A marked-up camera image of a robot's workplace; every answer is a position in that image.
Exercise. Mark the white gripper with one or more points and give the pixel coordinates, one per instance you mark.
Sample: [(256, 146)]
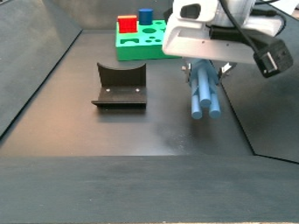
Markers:
[(199, 32)]

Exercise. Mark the blue three prong object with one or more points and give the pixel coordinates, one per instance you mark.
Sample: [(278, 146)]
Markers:
[(203, 82)]

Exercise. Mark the green shape sorter board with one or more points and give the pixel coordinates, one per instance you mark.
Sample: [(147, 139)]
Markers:
[(142, 45)]

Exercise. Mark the black curved fixture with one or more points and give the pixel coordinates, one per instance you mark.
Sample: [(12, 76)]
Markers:
[(122, 87)]

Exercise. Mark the dark blue cylinder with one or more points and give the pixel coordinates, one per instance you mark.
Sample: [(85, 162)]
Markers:
[(146, 16)]

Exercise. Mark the red block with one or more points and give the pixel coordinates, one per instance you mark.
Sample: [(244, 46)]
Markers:
[(127, 23)]

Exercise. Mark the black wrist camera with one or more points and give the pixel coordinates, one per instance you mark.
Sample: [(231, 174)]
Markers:
[(271, 54)]

